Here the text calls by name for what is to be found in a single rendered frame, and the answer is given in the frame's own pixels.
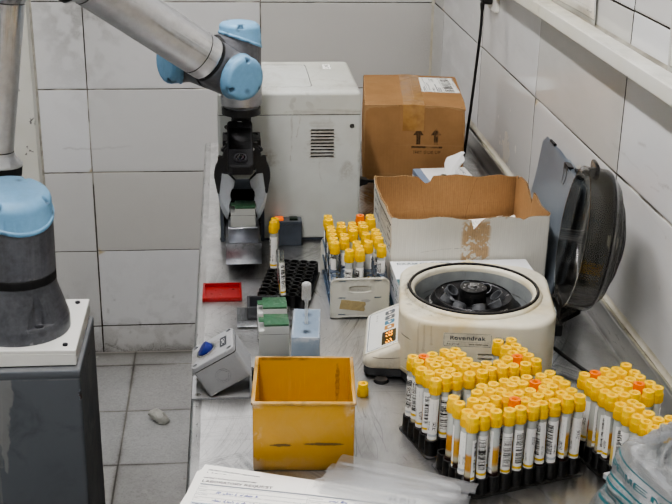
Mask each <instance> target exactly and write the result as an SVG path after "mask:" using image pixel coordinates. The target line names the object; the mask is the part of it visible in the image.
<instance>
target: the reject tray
mask: <svg viewBox="0 0 672 504"><path fill-rule="evenodd" d="M237 301H242V288H241V282H229V283H203V294H202V302H237Z"/></svg>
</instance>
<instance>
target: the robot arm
mask: <svg viewBox="0 0 672 504"><path fill-rule="evenodd" d="M26 1H27V0H0V347H28V346H35V345H39V344H43V343H47V342H50V341H53V340H55V339H57V338H59V337H61V336H62V335H64V334H65V333H66V332H67V331H68V330H69V328H70V326H71V319H70V310H69V307H68V305H67V302H66V300H65V297H64V295H63V293H62V290H61V288H60V286H59V283H58V281H57V273H56V255H55V237H54V206H53V204H52V197H51V194H50V192H49V190H48V189H47V187H46V186H45V185H43V184H42V183H40V182H38V181H36V180H34V179H31V178H28V179H24V177H22V168H23V162H22V161H21V159H20V158H19V157H18V156H17V155H16V154H15V152H14V143H15V130H16V117H17V104H18V91H19V78H20V64H21V51H22V38H23V25H24V12H25V3H26ZM59 1H60V2H62V3H64V4H68V3H72V2H75V3H76V4H78V5H80V6H81V7H83V8H84V9H86V10H87V11H89V12H91V13H92V14H94V15H95V16H97V17H99V18H100V19H102V20H103V21H105V22H107V23H108V24H110V25H111V26H113V27H115V28H116V29H118V30H119V31H121V32H123V33H124V34H126V35H127V36H129V37H131V38H132V39H134V40H135V41H137V42H138V43H140V44H142V45H143V46H145V47H146V48H148V49H150V50H151V51H153V52H154V53H156V64H157V69H158V72H159V74H160V76H161V78H162V79H163V80H164V81H165V82H166V83H168V84H176V83H179V84H182V83H185V82H191V83H194V84H196V85H199V86H201V87H204V88H206V89H209V90H211V91H214V92H216V93H218V94H221V104H222V115H224V116H227V117H231V121H229V122H228V123H227V132H223V147H222V148H221V151H222V152H223V154H222V156H221V155H218V161H217V163H216V165H215V169H214V180H215V184H216V189H217V193H218V198H219V202H220V206H221V210H222V212H223V214H224V216H225V218H226V219H229V216H230V202H231V191H232V189H233V188H234V185H235V178H234V177H233V176H232V175H251V174H253V170H255V173H254V174H253V175H252V176H251V177H250V179H249V180H250V186H251V188H252V189H253V190H254V201H255V203H256V209H255V213H256V217H257V219H259V218H260V216H261V215H262V213H263V210H264V207H265V203H266V198H267V193H268V188H269V182H270V168H269V164H268V162H267V160H266V155H261V152H262V151H263V148H262V147H261V138H260V132H253V130H252V122H251V117H255V116H258V115H260V114H261V106H260V105H261V104H262V81H263V71H262V68H261V48H262V43H261V32H260V26H259V24H258V23H256V22H255V21H251V20H244V19H232V20H226V21H222V22H221V23H220V24H219V30H218V33H219V34H215V35H212V34H211V33H210V32H208V31H207V30H205V29H204V28H202V27H201V26H199V25H198V24H196V23H195V22H193V21H192V20H190V19H189V18H187V17H186V16H184V15H183V14H181V13H180V12H179V11H177V10H176V9H174V8H173V7H171V6H170V5H168V4H167V3H165V2H164V1H162V0H59Z"/></svg>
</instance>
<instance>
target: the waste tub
mask: <svg viewBox="0 0 672 504"><path fill-rule="evenodd" d="M251 405H252V414H253V469H254V470H326V469H327V468H328V467H329V466H330V465H331V464H332V463H335V464H336V463H337V461H338V459H339V458H340V457H341V455H342V454H346V455H350V456H354V427H355V406H356V405H357V401H356V389H355V376H354V363H353V357H334V356H256V357H255V365H254V375H253V385H252V395H251Z"/></svg>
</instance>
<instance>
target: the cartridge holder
mask: <svg viewBox="0 0 672 504"><path fill-rule="evenodd" d="M262 297H280V295H269V296H247V307H242V308H237V327H238V328H247V327H257V300H262ZM287 314H288V317H289V325H290V326H292V318H291V310H290V306H287ZM290 326H289V327H290Z"/></svg>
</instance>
